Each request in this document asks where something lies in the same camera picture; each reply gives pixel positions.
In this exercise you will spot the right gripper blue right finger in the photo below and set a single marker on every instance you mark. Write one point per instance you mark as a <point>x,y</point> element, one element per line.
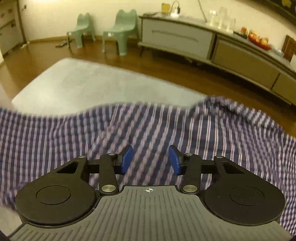
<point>176,159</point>

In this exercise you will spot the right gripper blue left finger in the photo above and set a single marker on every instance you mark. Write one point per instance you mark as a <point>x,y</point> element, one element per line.
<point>124,159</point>

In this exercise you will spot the blue plaid shirt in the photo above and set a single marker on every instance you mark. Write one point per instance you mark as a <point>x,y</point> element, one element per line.
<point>33,145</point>

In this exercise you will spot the long grey tv cabinet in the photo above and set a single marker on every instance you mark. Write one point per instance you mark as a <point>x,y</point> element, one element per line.
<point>193,39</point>

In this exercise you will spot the right green plastic chair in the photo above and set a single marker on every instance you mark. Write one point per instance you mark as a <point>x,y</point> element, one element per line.
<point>125,26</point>

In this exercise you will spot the green plastic chair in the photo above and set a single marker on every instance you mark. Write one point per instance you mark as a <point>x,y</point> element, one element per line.
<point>125,26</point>
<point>84,25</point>

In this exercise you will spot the left green plastic chair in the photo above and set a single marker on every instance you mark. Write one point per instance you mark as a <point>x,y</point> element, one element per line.
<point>84,25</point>

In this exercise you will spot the red fruit bowl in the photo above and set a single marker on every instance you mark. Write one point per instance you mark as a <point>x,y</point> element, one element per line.
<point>260,42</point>

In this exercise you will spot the clear glass jars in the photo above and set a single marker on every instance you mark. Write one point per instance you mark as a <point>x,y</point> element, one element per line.
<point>221,20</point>

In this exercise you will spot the brown wooden box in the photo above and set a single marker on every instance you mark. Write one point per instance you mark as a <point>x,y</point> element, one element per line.
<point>289,47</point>

